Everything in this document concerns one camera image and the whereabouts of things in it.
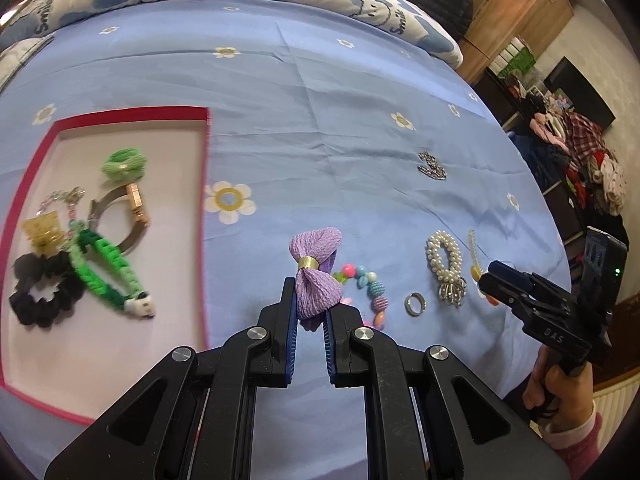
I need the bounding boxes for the dark low cabinet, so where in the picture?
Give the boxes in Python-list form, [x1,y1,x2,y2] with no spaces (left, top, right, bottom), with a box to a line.
[482,72,601,261]

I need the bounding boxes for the green braided bracelet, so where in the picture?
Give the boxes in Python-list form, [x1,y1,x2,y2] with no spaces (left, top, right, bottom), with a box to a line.
[69,230,156,320]

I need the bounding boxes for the translucent bead chain with clasp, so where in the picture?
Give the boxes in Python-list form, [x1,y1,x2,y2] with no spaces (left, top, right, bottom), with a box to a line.
[42,187,86,253]

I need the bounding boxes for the white radiator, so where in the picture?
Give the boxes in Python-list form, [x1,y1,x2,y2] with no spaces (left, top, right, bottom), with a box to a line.
[592,380,640,433]

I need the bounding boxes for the person's right forearm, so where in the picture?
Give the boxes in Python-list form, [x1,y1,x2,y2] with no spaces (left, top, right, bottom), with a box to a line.
[542,400,608,480]

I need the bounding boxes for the purple fabric bow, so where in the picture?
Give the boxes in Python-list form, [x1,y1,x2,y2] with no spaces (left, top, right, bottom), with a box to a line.
[289,227,343,332]

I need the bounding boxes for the wooden wardrobe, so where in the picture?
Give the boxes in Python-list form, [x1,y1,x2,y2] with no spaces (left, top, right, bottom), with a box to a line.
[460,0,576,86]

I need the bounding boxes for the chunky colourful bead bracelet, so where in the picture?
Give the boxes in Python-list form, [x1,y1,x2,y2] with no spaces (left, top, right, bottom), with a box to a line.
[330,261,390,333]

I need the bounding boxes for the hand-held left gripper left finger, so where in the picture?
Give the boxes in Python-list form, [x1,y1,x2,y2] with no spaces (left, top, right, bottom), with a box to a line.
[44,276,301,480]

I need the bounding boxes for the silver rhinestone hair clip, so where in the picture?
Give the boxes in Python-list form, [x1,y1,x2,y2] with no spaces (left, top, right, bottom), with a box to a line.
[417,151,447,181]

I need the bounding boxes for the yellow hair claw clip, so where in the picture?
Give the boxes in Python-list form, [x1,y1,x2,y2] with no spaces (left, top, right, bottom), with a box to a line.
[22,212,66,251]

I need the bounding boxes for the green and white boxes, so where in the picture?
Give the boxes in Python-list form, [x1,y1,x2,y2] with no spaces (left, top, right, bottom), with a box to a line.
[487,37,536,78]

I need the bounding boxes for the red cardboard box tray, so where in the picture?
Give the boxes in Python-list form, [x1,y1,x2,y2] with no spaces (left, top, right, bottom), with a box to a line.
[0,106,211,426]

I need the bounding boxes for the pile of clothes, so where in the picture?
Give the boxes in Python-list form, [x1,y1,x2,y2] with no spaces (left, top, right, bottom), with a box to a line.
[530,105,628,216]

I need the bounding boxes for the black bag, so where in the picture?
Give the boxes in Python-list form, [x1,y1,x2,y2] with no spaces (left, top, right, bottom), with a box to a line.
[405,0,473,43]

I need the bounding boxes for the pearl bead hair tie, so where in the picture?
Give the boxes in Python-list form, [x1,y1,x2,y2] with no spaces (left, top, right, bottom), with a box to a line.
[426,230,468,306]

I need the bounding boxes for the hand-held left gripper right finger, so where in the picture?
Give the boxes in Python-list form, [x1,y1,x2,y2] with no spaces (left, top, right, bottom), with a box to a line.
[321,305,571,480]

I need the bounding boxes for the comb hair clip orange charm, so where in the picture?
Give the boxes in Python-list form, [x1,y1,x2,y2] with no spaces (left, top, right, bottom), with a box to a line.
[467,229,501,308]

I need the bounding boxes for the black scrunchie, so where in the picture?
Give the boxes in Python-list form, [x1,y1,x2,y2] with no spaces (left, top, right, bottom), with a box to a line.
[9,252,86,328]

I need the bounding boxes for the person's right hand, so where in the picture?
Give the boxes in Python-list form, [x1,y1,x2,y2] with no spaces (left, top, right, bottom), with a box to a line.
[522,345,596,423]

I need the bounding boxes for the white pillow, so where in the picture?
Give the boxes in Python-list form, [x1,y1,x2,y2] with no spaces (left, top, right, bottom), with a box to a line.
[0,35,56,96]

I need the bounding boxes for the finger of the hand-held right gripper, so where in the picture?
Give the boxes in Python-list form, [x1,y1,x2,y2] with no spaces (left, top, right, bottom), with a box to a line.
[477,272,533,322]
[487,260,548,303]

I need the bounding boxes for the black television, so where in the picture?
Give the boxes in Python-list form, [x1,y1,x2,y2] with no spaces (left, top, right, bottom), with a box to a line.
[544,57,616,128]

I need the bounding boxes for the wristwatch with grey strap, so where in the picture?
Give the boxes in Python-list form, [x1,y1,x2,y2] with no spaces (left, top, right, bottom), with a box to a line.
[87,182,152,256]

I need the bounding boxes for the green knit hair tie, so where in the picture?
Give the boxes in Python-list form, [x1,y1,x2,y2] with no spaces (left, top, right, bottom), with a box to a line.
[101,147,148,180]

